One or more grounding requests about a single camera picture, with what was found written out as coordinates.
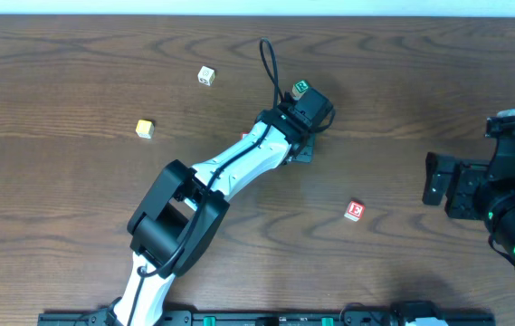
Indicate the red letter E wooden block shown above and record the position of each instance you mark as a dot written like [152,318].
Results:
[354,211]

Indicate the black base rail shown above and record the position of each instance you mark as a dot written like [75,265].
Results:
[415,313]

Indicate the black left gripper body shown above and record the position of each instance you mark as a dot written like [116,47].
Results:
[305,152]

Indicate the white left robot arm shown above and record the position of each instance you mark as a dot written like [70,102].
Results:
[178,218]

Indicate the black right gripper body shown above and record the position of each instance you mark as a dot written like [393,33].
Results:
[461,189]

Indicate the green letter R wooden block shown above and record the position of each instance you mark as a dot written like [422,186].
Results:
[299,88]

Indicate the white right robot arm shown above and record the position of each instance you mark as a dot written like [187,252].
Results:
[498,194]

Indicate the yellow topped wooden block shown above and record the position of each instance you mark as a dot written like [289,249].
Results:
[145,129]

